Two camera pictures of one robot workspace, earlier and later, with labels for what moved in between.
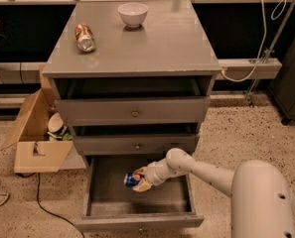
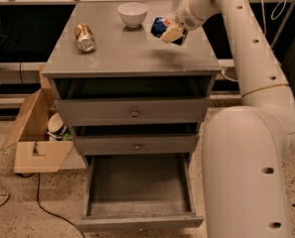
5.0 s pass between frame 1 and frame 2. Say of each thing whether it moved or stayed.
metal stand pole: stayed
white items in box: stayed
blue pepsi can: moved
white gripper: moved
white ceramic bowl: stayed
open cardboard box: stayed
